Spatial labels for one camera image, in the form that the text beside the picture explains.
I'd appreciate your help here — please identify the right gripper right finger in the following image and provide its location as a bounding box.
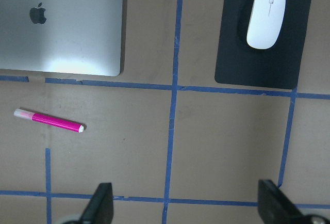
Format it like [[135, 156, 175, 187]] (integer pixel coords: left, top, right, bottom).
[[257, 180, 312, 224]]

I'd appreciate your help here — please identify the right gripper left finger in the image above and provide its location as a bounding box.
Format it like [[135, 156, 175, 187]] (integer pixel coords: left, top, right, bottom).
[[77, 183, 114, 223]]

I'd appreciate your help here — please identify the pink highlighter pen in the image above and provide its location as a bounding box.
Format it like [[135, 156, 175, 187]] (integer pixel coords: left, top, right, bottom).
[[13, 109, 85, 133]]

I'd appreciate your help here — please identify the white computer mouse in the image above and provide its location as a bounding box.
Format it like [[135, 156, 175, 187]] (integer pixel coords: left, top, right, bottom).
[[246, 0, 286, 50]]

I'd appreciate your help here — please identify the black mousepad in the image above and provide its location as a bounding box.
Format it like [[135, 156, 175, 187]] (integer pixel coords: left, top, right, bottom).
[[214, 0, 311, 89]]

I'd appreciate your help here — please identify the grey closed laptop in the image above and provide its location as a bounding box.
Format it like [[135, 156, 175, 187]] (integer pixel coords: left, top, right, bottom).
[[1, 0, 124, 76]]

